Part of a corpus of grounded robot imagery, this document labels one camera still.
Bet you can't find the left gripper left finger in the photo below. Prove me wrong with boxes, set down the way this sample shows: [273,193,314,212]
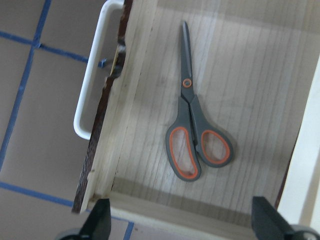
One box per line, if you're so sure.
[56,198,111,240]

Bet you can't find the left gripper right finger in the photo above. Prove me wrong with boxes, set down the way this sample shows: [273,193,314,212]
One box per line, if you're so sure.
[251,196,320,240]

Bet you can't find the grey orange scissors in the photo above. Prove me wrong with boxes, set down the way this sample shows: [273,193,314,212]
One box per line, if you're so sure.
[165,21,234,182]

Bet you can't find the dark wooden drawer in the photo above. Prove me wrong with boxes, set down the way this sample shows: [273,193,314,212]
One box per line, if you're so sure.
[72,0,320,240]

